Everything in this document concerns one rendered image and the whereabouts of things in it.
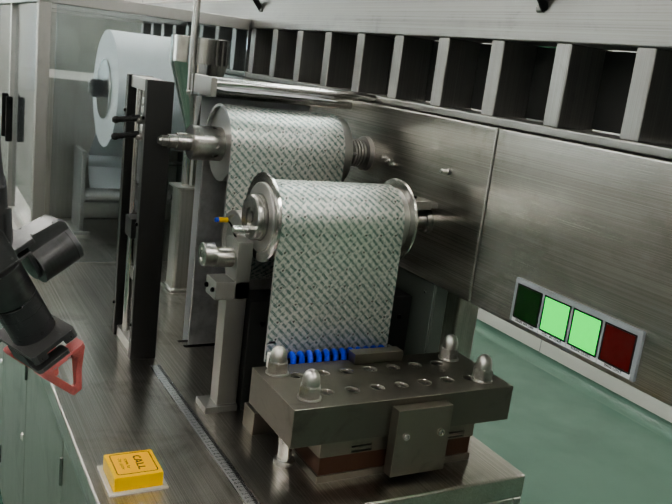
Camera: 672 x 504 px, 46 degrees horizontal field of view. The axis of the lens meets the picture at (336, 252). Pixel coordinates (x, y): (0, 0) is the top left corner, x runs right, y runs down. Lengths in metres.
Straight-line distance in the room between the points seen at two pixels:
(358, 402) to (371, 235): 0.30
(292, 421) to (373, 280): 0.33
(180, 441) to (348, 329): 0.33
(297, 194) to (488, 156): 0.32
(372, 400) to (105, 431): 0.43
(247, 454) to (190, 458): 0.09
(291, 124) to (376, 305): 0.39
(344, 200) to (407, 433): 0.39
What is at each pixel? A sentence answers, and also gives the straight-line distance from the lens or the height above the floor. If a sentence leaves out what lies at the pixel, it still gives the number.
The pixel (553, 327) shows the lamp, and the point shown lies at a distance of 1.21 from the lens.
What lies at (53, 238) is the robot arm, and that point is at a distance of 1.05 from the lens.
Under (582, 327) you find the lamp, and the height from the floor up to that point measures 1.19.
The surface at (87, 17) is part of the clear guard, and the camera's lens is 2.18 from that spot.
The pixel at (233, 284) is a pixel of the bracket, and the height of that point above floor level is 1.13.
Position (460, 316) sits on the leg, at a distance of 1.67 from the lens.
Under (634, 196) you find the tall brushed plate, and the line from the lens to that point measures 1.11.
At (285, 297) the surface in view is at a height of 1.13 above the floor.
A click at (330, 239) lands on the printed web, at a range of 1.29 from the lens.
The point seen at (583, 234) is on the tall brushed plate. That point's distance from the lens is 1.17.
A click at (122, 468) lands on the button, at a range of 1.18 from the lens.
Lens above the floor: 1.51
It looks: 13 degrees down
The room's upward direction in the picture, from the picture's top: 7 degrees clockwise
